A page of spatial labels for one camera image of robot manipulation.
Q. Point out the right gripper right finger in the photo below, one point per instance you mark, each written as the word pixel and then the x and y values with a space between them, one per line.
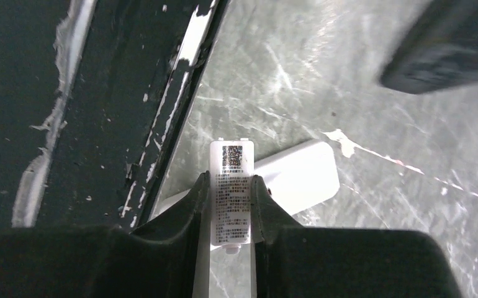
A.
pixel 292 260

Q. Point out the white battery cover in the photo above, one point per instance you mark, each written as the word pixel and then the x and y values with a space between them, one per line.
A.
pixel 231 167

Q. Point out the white remote control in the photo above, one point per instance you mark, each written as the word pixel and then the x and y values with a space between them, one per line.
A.
pixel 296 178

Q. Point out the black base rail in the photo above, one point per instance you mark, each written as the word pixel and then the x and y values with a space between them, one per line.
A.
pixel 93 97

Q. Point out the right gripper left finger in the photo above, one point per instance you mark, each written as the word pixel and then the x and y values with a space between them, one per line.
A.
pixel 166 257

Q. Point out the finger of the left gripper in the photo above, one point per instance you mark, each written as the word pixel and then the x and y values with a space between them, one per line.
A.
pixel 440 51

